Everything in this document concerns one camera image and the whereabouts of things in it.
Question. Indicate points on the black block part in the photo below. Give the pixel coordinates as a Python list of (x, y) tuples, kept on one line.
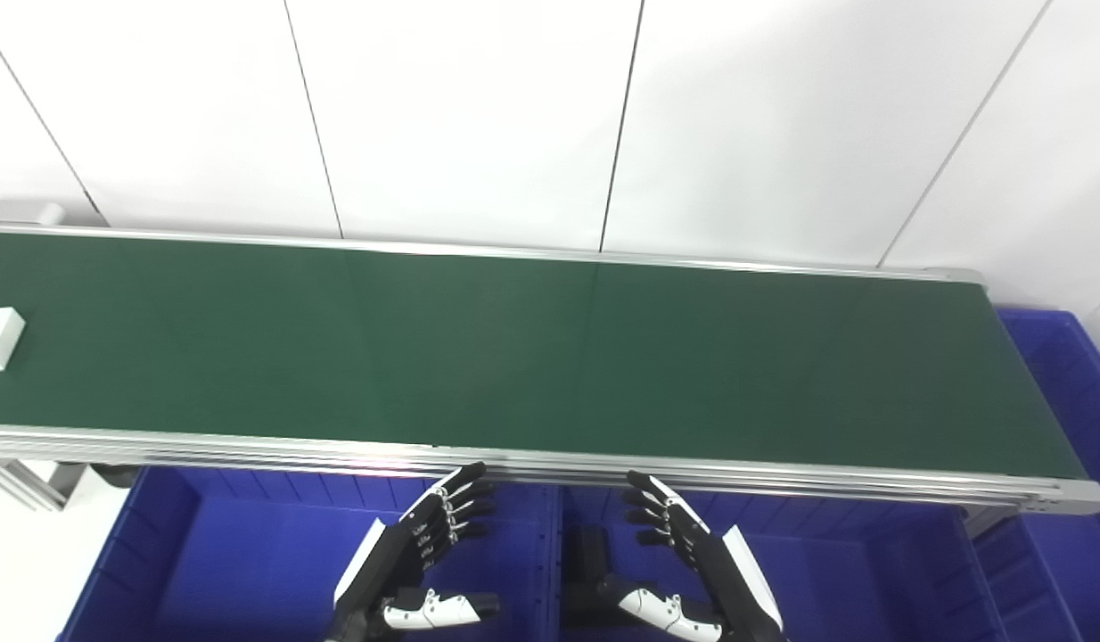
[(590, 562)]

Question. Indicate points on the aluminium conveyor leg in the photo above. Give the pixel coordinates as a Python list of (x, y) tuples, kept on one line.
[(33, 486), (987, 519)]

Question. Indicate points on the green conveyor belt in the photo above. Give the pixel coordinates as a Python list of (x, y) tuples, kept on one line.
[(247, 446), (514, 357)]

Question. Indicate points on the white square part round hole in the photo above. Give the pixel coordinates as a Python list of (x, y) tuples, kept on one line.
[(11, 343)]

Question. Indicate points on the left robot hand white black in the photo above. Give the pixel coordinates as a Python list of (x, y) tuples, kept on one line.
[(425, 535)]

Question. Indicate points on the blue plastic bin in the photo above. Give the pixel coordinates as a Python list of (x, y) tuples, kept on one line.
[(826, 580), (1067, 401), (247, 571)]

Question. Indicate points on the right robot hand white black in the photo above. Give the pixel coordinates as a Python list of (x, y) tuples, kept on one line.
[(719, 580)]

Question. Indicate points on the grey conveyor motor housing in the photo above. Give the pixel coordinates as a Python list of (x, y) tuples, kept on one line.
[(15, 212)]

